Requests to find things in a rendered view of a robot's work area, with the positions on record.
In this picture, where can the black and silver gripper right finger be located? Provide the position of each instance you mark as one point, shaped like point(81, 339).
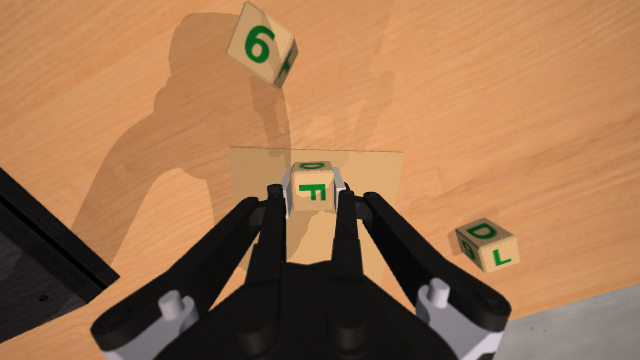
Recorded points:
point(467, 313)

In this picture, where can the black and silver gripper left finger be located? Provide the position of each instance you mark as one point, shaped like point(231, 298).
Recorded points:
point(142, 324)

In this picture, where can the tan flat mat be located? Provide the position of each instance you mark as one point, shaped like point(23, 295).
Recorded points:
point(309, 234)

